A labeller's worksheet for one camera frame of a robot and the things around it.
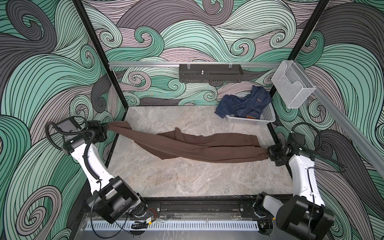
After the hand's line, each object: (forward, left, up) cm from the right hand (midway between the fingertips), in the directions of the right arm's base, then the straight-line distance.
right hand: (268, 151), depth 80 cm
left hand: (+7, +84, +19) cm, 87 cm away
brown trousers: (+6, +39, -8) cm, 40 cm away
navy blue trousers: (+42, -2, -7) cm, 42 cm away
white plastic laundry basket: (+33, -14, -8) cm, 36 cm away
